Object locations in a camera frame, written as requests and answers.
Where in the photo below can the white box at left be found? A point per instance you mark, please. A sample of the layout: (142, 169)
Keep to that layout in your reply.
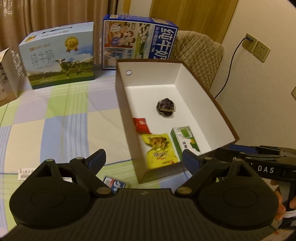
(12, 73)

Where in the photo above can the dark blue milk carton box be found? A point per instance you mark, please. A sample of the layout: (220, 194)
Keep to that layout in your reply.
(136, 37)

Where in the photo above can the wall socket with plug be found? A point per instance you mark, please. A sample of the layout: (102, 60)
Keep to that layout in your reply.
(249, 43)

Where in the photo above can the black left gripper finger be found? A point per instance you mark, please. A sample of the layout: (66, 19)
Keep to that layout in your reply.
(201, 171)
(86, 170)

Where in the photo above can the person's hand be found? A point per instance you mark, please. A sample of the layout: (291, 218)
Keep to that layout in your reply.
(281, 208)

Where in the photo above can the red candy packet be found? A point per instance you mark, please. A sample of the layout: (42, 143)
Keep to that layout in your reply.
(141, 126)

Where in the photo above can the yellow snack packet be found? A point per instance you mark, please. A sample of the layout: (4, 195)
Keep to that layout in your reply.
(161, 153)

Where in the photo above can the wooden door panel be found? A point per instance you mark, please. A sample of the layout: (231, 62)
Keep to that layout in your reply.
(209, 17)

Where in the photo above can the light blue milk carton box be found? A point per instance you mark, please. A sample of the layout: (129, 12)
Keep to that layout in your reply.
(59, 55)

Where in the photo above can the blue white small box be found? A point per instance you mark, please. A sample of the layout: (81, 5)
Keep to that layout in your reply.
(113, 184)

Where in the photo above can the dark scrunchie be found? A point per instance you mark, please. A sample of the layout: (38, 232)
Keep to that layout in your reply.
(166, 107)

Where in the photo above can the empty wall socket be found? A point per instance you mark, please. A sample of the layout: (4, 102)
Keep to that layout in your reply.
(261, 52)

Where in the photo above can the checked bed sheet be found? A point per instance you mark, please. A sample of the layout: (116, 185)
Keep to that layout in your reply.
(63, 122)

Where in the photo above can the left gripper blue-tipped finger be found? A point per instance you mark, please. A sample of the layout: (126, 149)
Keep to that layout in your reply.
(242, 148)

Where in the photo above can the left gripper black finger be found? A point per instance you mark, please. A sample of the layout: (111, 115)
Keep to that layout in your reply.
(226, 155)

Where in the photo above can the brown curtain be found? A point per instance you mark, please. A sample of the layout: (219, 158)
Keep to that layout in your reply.
(20, 18)

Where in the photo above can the beige quilted chair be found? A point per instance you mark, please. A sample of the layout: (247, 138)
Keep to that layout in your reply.
(200, 53)

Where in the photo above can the wall switch at right edge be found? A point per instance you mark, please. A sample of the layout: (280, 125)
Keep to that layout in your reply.
(293, 93)

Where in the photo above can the brown cardboard box white inside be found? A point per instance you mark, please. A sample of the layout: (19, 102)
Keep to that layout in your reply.
(167, 95)

